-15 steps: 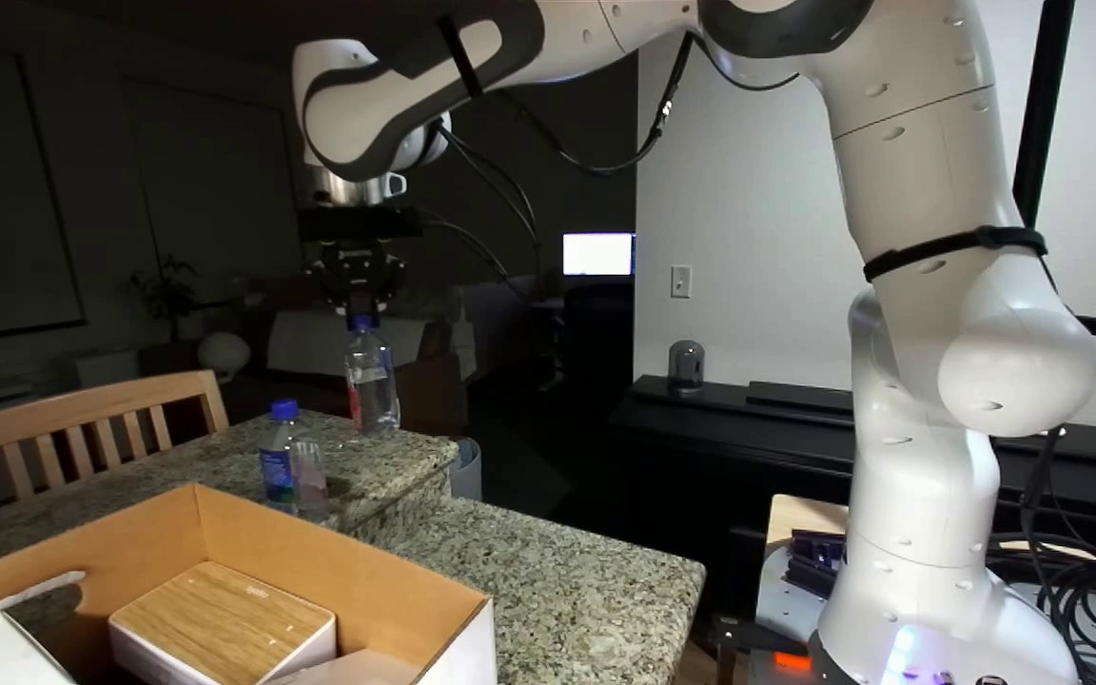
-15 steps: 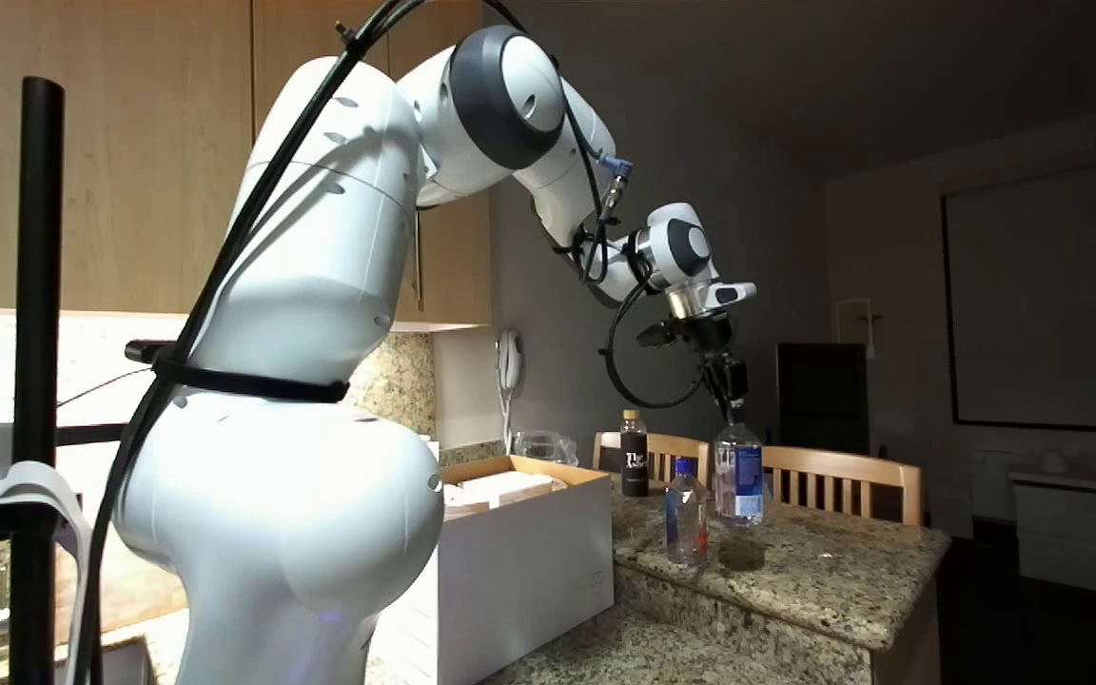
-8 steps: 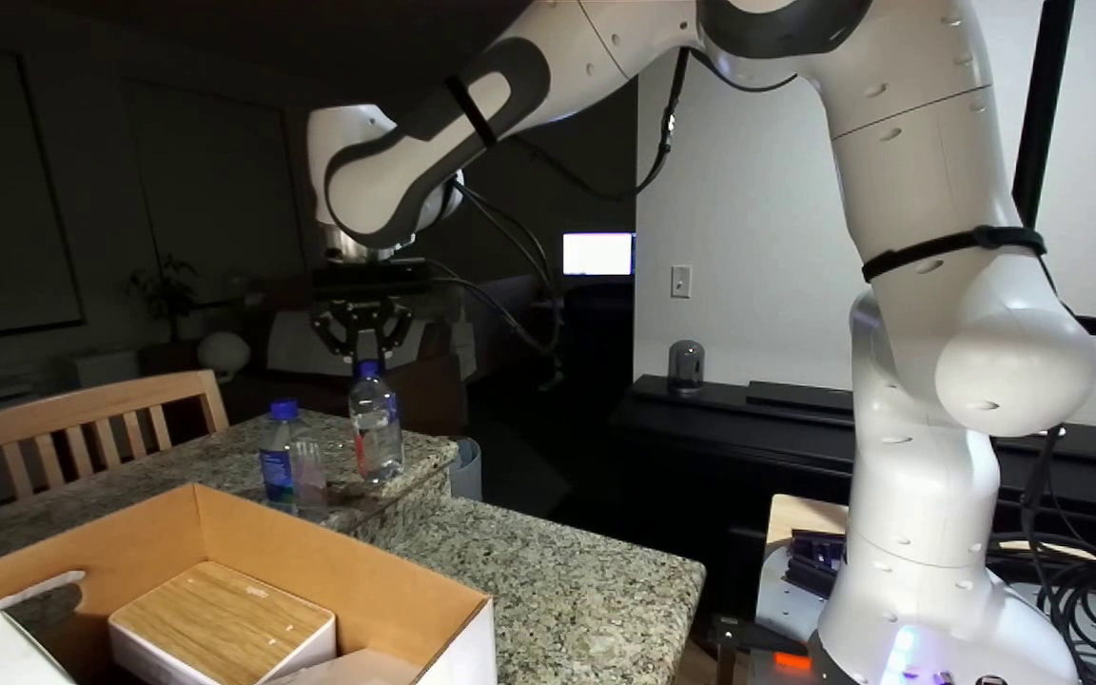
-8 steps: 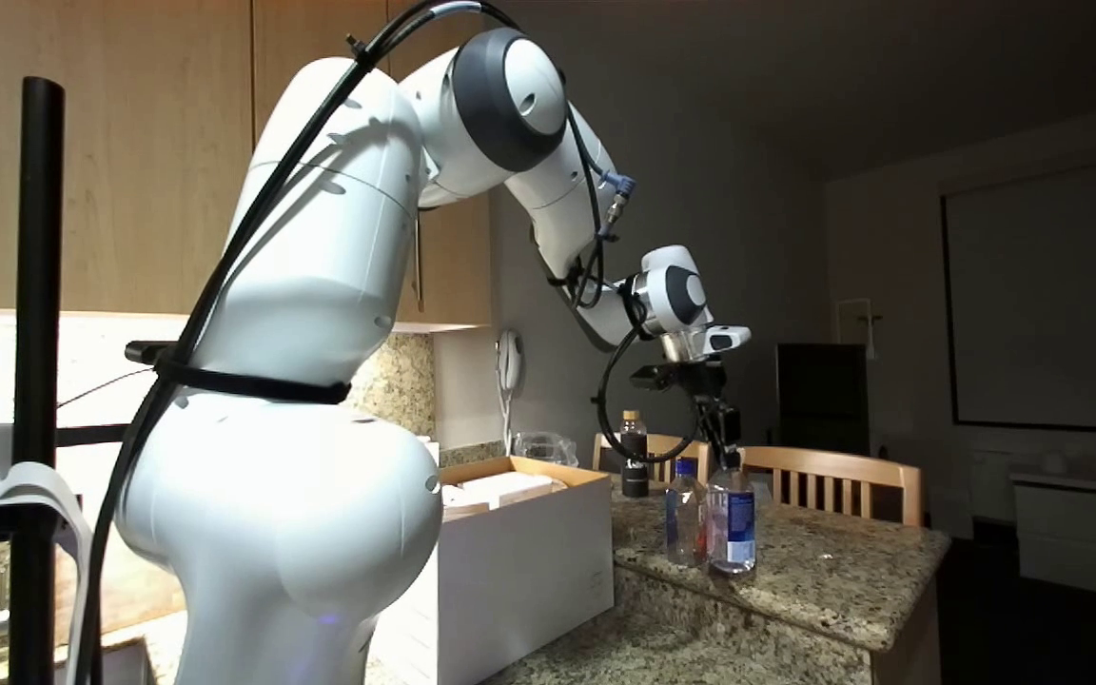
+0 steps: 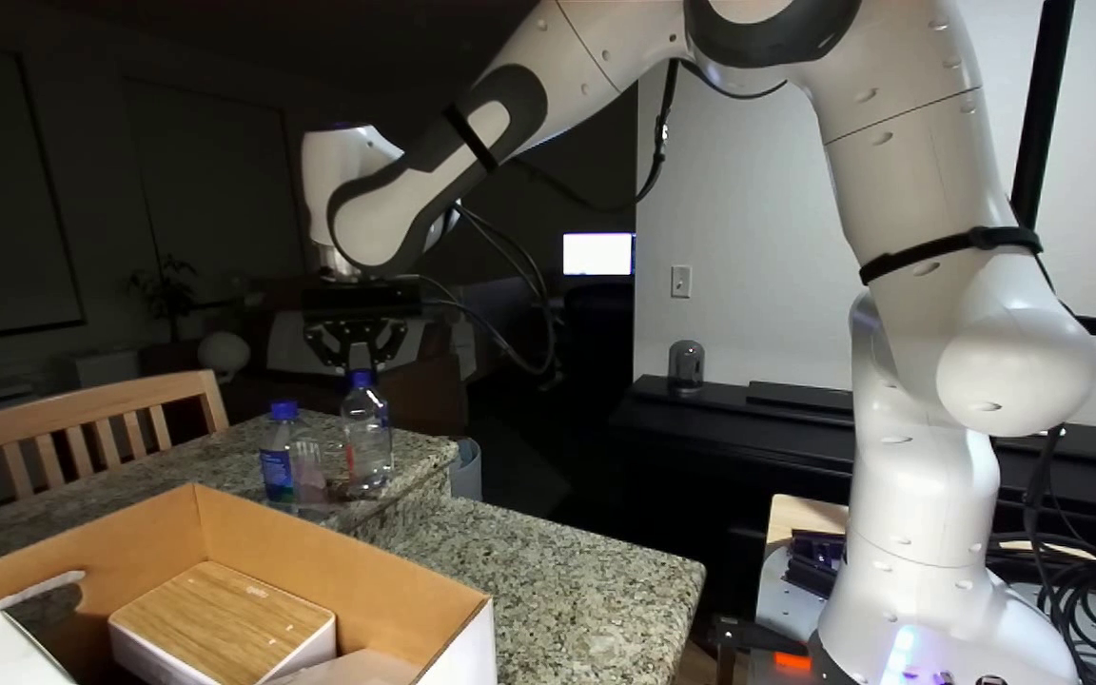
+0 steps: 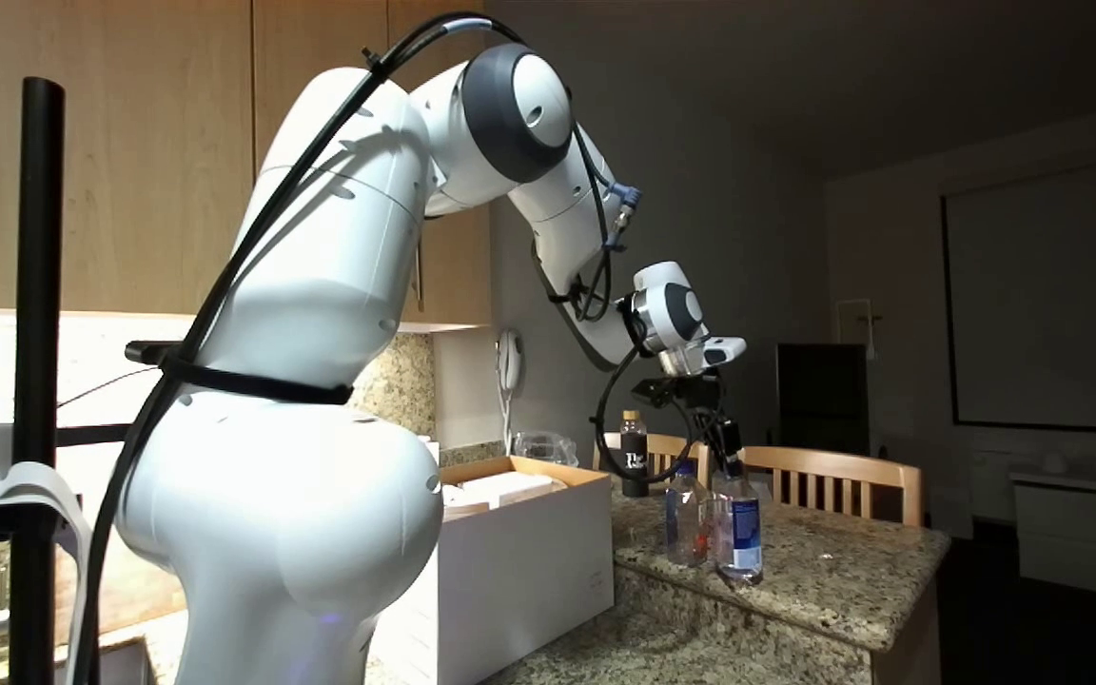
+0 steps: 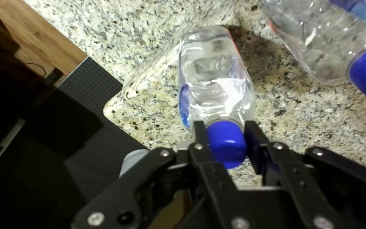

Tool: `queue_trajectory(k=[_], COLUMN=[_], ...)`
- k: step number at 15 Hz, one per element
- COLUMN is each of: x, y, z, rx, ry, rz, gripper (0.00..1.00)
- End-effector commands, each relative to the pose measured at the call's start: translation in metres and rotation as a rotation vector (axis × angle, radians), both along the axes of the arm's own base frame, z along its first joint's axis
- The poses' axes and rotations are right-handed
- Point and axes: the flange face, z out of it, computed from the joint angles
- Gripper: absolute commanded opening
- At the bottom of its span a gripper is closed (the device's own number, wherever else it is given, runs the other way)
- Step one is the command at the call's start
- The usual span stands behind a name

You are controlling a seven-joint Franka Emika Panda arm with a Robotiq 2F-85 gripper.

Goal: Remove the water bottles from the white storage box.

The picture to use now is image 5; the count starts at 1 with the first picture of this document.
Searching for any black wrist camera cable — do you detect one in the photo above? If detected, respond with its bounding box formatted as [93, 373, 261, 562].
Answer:
[445, 200, 569, 388]

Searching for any black stand pole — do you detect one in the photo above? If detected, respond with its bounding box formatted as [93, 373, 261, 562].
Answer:
[1008, 0, 1079, 233]

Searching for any water bottle with red mark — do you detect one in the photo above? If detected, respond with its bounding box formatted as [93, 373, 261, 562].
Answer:
[334, 369, 399, 501]

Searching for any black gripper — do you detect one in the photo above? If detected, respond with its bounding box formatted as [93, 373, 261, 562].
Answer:
[309, 310, 418, 381]

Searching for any black table clamp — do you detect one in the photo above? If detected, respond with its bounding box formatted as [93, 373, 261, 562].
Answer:
[707, 614, 787, 685]

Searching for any black strap around arm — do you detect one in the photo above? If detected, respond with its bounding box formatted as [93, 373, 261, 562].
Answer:
[857, 220, 1046, 290]

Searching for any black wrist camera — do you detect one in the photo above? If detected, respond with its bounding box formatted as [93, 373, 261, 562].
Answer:
[301, 276, 431, 324]

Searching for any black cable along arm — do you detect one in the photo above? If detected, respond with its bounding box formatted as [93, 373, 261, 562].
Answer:
[631, 54, 683, 208]

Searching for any gray cylindrical jar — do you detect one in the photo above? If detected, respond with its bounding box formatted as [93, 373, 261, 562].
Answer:
[666, 334, 707, 388]

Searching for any light wooden board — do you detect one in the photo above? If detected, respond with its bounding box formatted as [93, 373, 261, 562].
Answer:
[759, 489, 860, 567]
[105, 559, 338, 685]

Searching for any light wooden slatted chair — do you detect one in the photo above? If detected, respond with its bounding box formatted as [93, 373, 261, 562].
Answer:
[0, 366, 233, 537]

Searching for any brown cardboard box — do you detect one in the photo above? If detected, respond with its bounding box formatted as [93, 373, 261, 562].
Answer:
[389, 350, 474, 436]

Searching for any orange small tag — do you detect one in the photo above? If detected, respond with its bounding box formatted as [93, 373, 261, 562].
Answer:
[770, 648, 818, 676]

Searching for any large wall projection screen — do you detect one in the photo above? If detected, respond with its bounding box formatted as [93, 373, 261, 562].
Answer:
[0, 41, 87, 346]

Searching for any black low cabinet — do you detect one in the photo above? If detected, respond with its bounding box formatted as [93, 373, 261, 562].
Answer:
[606, 373, 1096, 622]

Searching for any black cable bundle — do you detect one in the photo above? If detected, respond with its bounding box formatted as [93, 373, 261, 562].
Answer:
[997, 431, 1096, 668]

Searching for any white cylindrical bin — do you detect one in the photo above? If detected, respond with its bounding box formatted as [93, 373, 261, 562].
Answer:
[447, 432, 487, 501]

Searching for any white round lamp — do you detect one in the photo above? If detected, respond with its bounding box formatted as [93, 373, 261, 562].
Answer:
[194, 326, 253, 381]

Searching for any narrow black cable strap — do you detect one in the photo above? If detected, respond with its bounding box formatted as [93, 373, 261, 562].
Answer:
[440, 101, 503, 173]

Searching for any white sofa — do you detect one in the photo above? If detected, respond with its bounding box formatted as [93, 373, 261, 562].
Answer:
[261, 308, 484, 384]

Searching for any bright computer monitor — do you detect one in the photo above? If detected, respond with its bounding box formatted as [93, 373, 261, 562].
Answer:
[554, 227, 640, 281]

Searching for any white cardboard storage box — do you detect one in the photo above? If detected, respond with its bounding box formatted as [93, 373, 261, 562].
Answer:
[0, 479, 499, 685]

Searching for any dark house plant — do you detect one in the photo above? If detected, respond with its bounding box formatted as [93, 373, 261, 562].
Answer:
[126, 256, 215, 350]

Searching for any dark blue small device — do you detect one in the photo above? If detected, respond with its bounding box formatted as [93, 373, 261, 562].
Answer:
[782, 523, 851, 596]

